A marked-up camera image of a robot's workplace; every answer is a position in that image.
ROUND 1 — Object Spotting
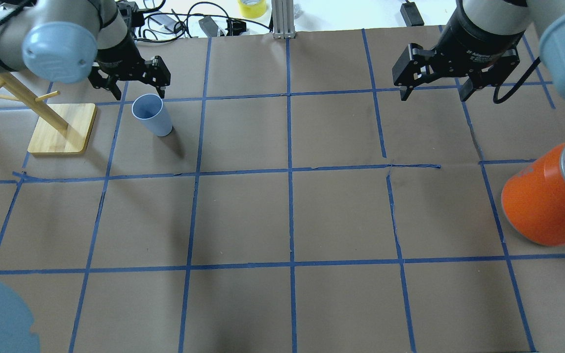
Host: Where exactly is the black cable bundle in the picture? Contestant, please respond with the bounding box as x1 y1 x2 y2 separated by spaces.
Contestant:
116 0 273 45

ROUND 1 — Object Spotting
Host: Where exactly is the wooden mug tree stand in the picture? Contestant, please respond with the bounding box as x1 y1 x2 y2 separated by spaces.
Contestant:
0 73 97 155

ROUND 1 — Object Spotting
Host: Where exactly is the aluminium frame post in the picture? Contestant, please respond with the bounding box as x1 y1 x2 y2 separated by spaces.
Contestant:
271 0 296 39

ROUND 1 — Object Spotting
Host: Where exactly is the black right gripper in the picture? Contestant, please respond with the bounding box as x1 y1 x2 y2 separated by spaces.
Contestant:
392 43 520 102

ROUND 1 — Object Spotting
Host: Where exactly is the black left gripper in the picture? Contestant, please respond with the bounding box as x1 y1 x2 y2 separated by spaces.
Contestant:
88 34 171 101

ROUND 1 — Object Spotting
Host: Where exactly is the black power adapter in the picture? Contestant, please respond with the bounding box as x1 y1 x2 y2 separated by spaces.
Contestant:
399 0 425 27

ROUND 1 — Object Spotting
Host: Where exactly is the yellow tape roll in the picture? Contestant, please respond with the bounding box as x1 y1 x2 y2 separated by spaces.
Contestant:
237 0 267 19

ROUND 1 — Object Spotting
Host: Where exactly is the orange cylindrical container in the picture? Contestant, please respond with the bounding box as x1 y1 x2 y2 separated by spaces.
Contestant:
501 143 565 246

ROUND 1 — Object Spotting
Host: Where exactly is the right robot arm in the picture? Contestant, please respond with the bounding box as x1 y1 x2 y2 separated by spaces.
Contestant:
392 0 565 103

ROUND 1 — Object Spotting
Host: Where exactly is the light blue plastic cup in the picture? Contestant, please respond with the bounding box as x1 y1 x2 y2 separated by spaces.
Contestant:
131 94 173 137

